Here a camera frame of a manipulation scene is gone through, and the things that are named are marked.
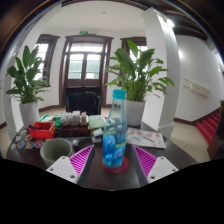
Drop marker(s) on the brown wooden glazed door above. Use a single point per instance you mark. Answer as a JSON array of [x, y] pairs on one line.
[[85, 63]]

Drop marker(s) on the small potted leafy plant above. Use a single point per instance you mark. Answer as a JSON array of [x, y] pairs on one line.
[[26, 86]]

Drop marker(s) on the green exit sign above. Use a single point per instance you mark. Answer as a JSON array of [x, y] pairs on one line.
[[83, 32]]

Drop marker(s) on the purple round sticker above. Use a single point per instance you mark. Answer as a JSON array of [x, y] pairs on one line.
[[39, 143]]

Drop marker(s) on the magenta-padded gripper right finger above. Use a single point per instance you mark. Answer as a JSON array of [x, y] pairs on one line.
[[161, 168]]

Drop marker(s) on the white wall-mounted unit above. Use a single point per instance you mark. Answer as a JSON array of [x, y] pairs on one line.
[[200, 89]]

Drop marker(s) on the brown box of white packets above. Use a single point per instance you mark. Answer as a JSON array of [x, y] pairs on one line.
[[73, 120]]

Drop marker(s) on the grey-green patterned mug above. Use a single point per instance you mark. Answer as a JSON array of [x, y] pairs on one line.
[[50, 156]]

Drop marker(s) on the green flat tray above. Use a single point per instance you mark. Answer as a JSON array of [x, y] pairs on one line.
[[50, 118]]

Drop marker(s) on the large potted leafy plant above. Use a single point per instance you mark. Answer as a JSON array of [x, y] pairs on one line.
[[135, 80]]

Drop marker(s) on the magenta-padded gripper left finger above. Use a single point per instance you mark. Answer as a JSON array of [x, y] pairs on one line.
[[61, 168]]

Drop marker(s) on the flat round red coaster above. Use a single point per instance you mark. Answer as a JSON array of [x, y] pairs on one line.
[[115, 170]]

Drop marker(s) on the yellow round sticker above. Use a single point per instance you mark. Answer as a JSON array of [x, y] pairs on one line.
[[23, 132]]

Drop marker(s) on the clear blue-capped drink bottle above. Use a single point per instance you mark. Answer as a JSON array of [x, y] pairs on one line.
[[115, 140]]

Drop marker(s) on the blue round sticker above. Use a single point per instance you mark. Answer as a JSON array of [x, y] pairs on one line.
[[21, 144]]

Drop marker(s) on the orange round sticker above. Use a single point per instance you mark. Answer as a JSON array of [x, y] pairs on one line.
[[28, 137], [30, 145]]

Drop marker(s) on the white printed brochure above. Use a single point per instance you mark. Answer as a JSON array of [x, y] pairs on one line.
[[146, 137]]

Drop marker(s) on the brown-framed window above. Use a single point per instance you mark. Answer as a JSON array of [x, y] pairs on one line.
[[45, 50], [125, 45]]

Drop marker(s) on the black office chair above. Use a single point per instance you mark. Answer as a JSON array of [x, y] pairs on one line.
[[83, 101]]

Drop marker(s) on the white round sticker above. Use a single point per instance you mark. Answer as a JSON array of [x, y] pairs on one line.
[[13, 146]]

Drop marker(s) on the red plastic box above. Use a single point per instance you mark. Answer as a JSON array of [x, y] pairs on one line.
[[41, 132]]

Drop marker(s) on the green folded cloth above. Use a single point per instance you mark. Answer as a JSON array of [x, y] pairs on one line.
[[96, 122]]

